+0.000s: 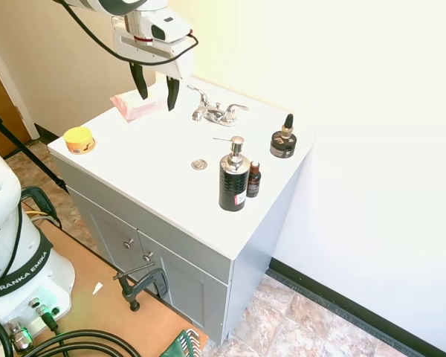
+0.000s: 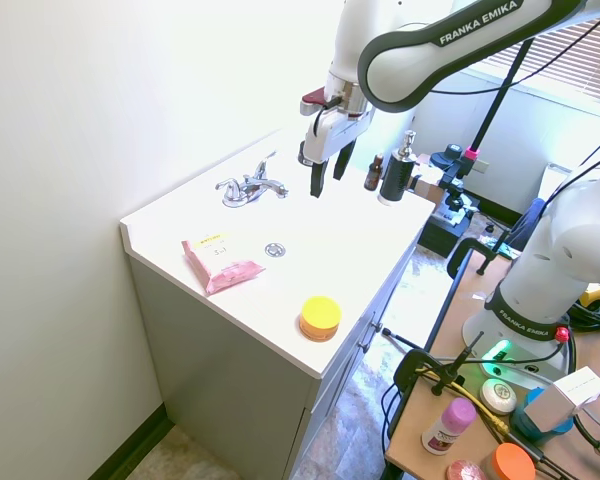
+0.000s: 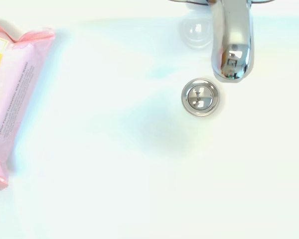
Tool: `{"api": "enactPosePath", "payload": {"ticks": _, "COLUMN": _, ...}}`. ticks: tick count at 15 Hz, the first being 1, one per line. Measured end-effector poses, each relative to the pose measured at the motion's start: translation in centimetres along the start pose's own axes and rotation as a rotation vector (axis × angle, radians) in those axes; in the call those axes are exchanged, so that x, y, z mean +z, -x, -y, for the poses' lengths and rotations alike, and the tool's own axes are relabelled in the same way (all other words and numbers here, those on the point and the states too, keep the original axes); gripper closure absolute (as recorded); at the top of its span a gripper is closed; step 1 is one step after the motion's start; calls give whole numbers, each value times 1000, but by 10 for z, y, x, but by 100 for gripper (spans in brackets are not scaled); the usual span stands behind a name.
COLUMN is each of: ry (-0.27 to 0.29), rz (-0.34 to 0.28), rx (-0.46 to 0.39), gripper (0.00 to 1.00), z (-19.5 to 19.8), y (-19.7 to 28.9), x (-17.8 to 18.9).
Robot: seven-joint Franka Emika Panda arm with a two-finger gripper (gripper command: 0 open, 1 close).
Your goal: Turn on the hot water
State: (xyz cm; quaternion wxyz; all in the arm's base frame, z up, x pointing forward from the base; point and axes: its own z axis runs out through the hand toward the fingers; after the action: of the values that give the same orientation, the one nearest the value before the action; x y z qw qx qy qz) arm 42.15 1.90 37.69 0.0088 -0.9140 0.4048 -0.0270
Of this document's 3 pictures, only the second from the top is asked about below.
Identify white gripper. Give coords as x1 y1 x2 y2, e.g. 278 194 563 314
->
296 104 376 199

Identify small amber dropper bottle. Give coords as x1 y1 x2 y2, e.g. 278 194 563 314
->
363 152 385 192

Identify black soap dispenser bottle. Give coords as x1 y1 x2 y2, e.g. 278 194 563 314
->
377 129 419 207

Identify brown cardboard box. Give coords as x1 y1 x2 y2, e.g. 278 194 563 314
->
407 152 446 203

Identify black storage box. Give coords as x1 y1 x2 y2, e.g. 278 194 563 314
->
416 209 473 259

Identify pink wipes packet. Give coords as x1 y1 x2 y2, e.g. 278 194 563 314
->
180 230 267 298

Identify yellow lid orange jar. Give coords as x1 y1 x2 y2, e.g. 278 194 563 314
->
297 295 343 344

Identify black C-clamp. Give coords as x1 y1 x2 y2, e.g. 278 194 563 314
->
382 331 485 435
446 237 521 282

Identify grey vanity cabinet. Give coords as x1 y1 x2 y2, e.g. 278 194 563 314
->
125 234 427 480

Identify window blinds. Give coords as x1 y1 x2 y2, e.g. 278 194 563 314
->
472 11 600 107

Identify wooden work table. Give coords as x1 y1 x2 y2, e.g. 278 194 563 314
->
383 247 600 480

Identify round white soap tin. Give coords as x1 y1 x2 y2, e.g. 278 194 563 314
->
479 378 518 416

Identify pink cap deodorant stick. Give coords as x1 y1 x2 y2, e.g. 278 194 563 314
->
420 397 478 456

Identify blue plastic cup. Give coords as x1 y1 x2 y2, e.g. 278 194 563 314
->
510 387 575 446

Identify white cardboard box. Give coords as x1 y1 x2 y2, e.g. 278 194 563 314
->
522 365 600 434

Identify pink round soap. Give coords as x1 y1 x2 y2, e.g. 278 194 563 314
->
445 458 488 480

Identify red wrist camera mount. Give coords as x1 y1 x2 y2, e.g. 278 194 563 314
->
299 86 342 117

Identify chrome two-handle faucet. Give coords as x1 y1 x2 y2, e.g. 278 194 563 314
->
215 152 290 209

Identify black camera tripod stand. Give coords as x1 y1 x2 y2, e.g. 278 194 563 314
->
429 39 534 226

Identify yellow cable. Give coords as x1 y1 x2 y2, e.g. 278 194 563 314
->
415 365 512 437

